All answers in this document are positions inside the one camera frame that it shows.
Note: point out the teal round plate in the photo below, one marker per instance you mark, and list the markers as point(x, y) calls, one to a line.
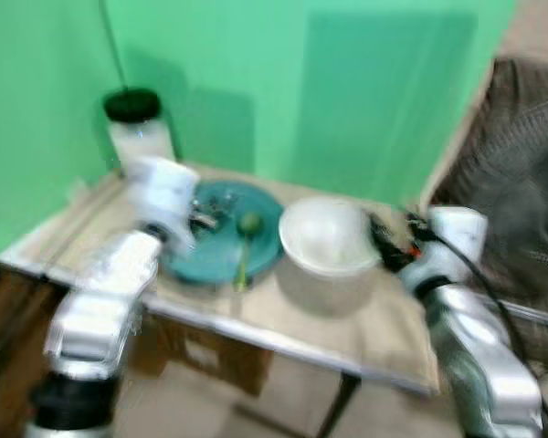
point(219, 251)

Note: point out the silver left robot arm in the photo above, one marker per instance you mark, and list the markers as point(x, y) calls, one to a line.
point(96, 310)

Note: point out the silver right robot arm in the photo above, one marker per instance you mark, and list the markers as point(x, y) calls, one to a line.
point(475, 356)

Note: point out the green spoon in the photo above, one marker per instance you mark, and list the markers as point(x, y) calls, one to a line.
point(249, 223)

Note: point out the white bowl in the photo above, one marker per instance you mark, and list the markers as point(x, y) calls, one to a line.
point(329, 237)

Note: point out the beige folding table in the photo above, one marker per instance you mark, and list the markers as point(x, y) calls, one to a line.
point(347, 328)

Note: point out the clear jar with black lid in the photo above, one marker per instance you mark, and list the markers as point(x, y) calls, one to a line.
point(139, 132)

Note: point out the brown cardboard box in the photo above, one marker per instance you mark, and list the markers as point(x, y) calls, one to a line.
point(210, 351)

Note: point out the black electric fan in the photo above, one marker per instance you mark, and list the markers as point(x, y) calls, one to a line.
point(539, 182)

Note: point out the green backdrop cloth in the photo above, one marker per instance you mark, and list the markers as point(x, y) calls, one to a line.
point(347, 91)

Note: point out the brown woven chair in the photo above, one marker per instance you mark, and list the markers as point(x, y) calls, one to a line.
point(507, 82)

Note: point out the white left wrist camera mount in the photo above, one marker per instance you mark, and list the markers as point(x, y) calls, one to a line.
point(164, 196)

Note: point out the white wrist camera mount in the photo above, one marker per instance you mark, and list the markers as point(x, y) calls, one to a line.
point(452, 242)
point(164, 196)

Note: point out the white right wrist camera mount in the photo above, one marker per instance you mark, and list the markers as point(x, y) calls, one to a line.
point(452, 242)

